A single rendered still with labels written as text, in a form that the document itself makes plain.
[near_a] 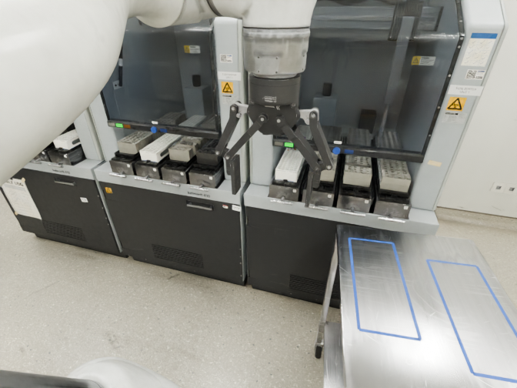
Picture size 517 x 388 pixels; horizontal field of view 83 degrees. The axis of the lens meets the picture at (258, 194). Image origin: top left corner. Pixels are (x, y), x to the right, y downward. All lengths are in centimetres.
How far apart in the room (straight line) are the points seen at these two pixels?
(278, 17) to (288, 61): 5
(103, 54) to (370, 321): 79
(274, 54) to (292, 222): 108
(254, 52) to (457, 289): 84
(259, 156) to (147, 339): 113
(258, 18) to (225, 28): 87
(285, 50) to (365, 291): 68
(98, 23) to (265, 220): 131
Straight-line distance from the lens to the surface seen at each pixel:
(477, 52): 126
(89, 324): 201
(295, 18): 41
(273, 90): 43
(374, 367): 79
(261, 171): 140
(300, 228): 142
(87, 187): 195
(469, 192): 280
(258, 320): 179
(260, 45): 41
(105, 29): 20
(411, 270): 101
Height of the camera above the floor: 149
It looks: 33 degrees down
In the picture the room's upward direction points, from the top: straight up
